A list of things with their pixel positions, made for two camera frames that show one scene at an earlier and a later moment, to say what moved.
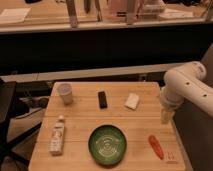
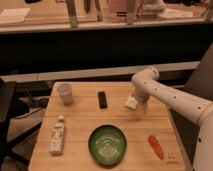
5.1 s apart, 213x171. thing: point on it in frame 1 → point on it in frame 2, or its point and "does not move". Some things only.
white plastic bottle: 56,145 does not move
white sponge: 132,101 does not move
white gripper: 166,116 → 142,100
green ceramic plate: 107,145 does not move
